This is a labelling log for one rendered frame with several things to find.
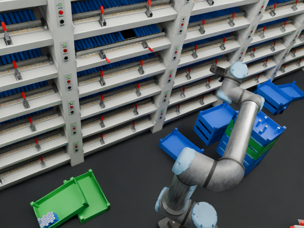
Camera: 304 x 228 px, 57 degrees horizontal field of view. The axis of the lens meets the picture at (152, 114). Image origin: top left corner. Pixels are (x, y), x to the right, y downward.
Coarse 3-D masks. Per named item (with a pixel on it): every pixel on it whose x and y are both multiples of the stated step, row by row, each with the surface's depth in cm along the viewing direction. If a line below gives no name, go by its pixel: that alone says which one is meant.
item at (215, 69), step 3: (213, 66) 170; (216, 66) 169; (219, 66) 168; (210, 69) 170; (213, 69) 169; (216, 69) 169; (219, 69) 168; (222, 69) 167; (213, 72) 170; (216, 72) 168; (219, 72) 167; (222, 72) 167; (219, 75) 169; (222, 75) 166
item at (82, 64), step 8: (160, 24) 175; (112, 32) 162; (168, 32) 170; (160, 40) 169; (168, 40) 171; (120, 48) 158; (128, 48) 160; (136, 48) 161; (152, 48) 166; (160, 48) 170; (88, 56) 150; (96, 56) 151; (112, 56) 154; (120, 56) 156; (128, 56) 160; (136, 56) 164; (80, 64) 146; (88, 64) 148; (96, 64) 151; (104, 64) 155
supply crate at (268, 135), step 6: (234, 114) 200; (258, 114) 208; (264, 114) 203; (234, 120) 202; (258, 120) 205; (270, 120) 201; (258, 126) 201; (264, 126) 202; (270, 126) 203; (276, 126) 199; (252, 132) 193; (258, 132) 197; (264, 132) 198; (270, 132) 199; (282, 132) 196; (258, 138) 191; (264, 138) 187; (270, 138) 184; (264, 144) 189
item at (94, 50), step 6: (150, 36) 165; (156, 36) 167; (162, 36) 170; (120, 42) 157; (126, 42) 158; (132, 42) 160; (138, 42) 162; (96, 48) 150; (102, 48) 152; (108, 48) 154; (78, 54) 146; (84, 54) 148
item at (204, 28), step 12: (216, 12) 193; (228, 12) 197; (240, 12) 200; (192, 24) 180; (204, 24) 187; (216, 24) 190; (228, 24) 194; (240, 24) 198; (192, 36) 179; (204, 36) 185
